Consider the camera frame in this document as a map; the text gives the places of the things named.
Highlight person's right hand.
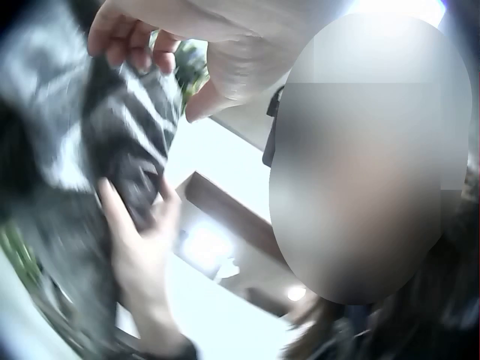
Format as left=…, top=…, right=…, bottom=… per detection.
left=97, top=178, right=189, bottom=348

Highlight person's left hand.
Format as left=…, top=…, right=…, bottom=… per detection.
left=89, top=0, right=350, bottom=123

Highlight person's left thumb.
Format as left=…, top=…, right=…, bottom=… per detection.
left=186, top=73, right=235, bottom=123

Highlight person's right thumb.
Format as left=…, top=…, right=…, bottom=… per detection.
left=156, top=182, right=184, bottom=244

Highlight person's left fingers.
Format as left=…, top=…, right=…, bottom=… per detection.
left=89, top=7, right=179, bottom=74

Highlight person's right fingers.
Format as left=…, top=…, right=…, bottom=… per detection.
left=97, top=178, right=132, bottom=244

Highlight black and white striped cloth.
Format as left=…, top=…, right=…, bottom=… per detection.
left=0, top=0, right=181, bottom=338

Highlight green plant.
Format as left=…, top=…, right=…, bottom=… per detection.
left=175, top=39, right=209, bottom=115

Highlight brown wooden ceiling beam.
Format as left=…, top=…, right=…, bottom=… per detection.
left=176, top=171, right=319, bottom=319

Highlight black wrist band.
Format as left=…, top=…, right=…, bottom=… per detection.
left=112, top=330, right=198, bottom=360

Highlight round ceiling lamp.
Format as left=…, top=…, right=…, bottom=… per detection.
left=286, top=285, right=308, bottom=302

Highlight person's body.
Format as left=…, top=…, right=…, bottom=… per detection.
left=330, top=300, right=480, bottom=360

